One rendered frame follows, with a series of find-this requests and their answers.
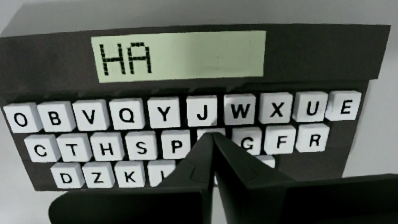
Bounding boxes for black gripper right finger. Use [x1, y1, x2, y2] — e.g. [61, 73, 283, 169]
[212, 132, 398, 224]

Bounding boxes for black keyboard case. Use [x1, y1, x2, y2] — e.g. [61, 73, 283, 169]
[0, 24, 391, 192]

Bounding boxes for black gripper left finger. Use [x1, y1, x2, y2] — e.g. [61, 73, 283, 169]
[48, 132, 214, 224]

